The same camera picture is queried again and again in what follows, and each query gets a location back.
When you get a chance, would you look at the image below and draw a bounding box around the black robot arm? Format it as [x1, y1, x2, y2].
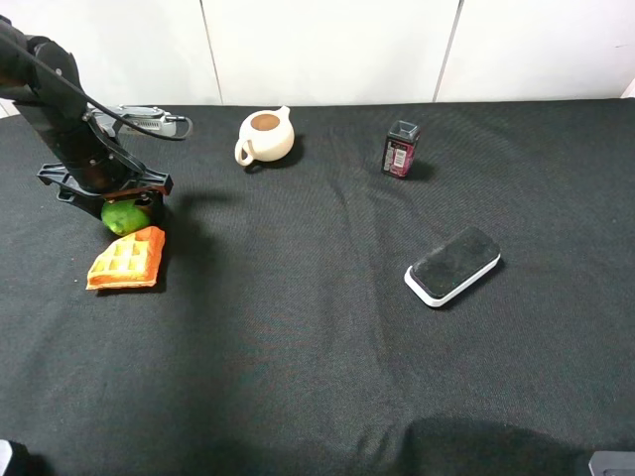
[1, 18, 191, 235]

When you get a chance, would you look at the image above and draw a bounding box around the orange waffle piece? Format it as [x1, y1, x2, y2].
[86, 226, 166, 291]

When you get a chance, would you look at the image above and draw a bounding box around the black white eraser block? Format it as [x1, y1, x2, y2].
[404, 227, 501, 308]

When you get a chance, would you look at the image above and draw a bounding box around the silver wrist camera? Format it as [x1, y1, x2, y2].
[90, 105, 192, 140]

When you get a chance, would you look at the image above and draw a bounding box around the black camera cable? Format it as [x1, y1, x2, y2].
[0, 29, 193, 142]

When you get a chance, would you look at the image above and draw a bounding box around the grey object bottom right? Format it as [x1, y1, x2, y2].
[588, 451, 635, 476]

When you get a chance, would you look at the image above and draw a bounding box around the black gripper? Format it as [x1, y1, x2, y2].
[37, 161, 173, 228]

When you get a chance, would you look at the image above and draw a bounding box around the white black object bottom left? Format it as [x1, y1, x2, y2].
[0, 439, 30, 476]

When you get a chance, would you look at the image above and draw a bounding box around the cream ceramic teapot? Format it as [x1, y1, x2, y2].
[234, 106, 295, 168]

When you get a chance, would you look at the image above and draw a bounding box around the green lime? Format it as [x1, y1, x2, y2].
[101, 200, 151, 237]

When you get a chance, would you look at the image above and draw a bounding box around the dark red small box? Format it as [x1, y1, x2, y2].
[382, 120, 421, 179]

